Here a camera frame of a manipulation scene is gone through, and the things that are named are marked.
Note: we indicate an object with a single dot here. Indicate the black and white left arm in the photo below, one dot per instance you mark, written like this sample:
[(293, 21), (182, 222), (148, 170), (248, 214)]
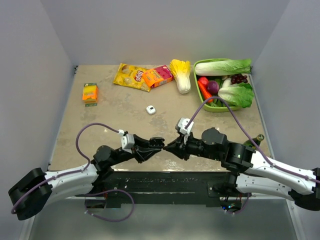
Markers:
[(38, 189)]

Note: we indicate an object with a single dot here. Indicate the black earbud charging case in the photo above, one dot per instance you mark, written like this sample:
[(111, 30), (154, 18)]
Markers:
[(156, 142)]

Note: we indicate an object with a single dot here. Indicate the yellow white napa cabbage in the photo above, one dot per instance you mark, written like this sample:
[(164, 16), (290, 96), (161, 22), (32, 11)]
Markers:
[(181, 73)]

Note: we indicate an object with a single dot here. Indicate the purple red onion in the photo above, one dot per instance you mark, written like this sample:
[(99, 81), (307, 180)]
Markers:
[(213, 87)]

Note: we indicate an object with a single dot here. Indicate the yellow chips bag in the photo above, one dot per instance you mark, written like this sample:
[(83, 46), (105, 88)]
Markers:
[(131, 76)]

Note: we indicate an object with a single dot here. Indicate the orange yellow sponge pack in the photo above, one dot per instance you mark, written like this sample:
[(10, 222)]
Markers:
[(90, 94)]

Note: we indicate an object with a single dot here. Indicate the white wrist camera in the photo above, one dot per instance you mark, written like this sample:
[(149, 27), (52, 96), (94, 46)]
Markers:
[(127, 141), (184, 128)]

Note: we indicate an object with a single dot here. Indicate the orange pink snack box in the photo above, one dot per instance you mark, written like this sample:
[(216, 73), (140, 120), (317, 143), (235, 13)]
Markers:
[(157, 76)]

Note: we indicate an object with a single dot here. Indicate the long green white cabbage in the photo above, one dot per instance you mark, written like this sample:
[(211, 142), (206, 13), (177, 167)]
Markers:
[(222, 67)]

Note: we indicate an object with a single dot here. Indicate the green glass bottle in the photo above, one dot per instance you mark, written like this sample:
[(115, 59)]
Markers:
[(258, 139)]

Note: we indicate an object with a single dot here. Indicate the purple grapes bunch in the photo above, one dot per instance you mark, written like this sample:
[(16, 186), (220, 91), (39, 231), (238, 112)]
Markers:
[(239, 78)]

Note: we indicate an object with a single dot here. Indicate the white earbud charging case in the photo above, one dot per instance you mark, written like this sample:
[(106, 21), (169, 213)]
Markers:
[(150, 110)]

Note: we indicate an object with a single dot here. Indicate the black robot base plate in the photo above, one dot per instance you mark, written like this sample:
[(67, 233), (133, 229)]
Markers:
[(208, 188)]

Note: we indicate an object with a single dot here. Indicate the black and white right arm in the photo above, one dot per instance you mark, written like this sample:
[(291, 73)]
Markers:
[(249, 171)]

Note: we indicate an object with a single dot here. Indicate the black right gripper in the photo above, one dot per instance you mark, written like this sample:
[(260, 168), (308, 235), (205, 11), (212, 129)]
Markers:
[(179, 148)]

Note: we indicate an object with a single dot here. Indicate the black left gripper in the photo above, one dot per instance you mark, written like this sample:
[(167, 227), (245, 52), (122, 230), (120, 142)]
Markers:
[(137, 152)]

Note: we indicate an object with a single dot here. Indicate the green leafy bok choy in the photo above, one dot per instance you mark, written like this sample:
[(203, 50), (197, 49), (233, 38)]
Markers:
[(237, 94)]

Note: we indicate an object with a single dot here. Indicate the red apple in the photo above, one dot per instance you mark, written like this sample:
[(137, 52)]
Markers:
[(203, 80)]

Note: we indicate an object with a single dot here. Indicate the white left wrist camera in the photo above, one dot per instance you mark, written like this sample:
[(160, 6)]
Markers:
[(127, 141)]

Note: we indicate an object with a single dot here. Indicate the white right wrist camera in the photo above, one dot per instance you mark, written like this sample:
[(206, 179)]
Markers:
[(184, 128)]

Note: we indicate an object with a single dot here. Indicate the orange red pepper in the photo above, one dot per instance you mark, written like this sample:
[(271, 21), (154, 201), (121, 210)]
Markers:
[(202, 85)]

